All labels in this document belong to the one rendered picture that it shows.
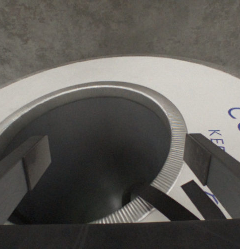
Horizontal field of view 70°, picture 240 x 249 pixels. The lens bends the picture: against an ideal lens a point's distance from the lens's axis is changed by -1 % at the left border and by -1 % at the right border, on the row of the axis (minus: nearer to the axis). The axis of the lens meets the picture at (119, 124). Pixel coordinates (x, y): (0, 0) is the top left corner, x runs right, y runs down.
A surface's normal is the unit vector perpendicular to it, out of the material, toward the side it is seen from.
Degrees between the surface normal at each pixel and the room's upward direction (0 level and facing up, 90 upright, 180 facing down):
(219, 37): 0
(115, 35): 0
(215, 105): 90
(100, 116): 2
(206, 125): 90
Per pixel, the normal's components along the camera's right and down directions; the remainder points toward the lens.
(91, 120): 0.11, 0.63
